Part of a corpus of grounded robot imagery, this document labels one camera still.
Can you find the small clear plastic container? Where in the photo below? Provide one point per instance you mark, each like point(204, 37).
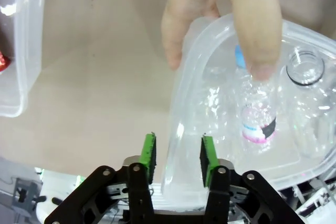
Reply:
point(183, 129)

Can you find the grey metal equipment frame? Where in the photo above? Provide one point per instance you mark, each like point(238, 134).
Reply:
point(25, 192)

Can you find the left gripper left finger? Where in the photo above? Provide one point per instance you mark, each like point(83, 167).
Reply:
point(136, 195)

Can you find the large clear plastic container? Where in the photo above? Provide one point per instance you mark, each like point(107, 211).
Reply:
point(29, 37)

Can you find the clear open plastic bottle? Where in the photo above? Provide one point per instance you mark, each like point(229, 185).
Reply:
point(315, 103)

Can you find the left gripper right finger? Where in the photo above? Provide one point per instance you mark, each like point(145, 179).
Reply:
point(223, 195)

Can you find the clear bottle with pink label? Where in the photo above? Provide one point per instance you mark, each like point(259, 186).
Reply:
point(258, 119)

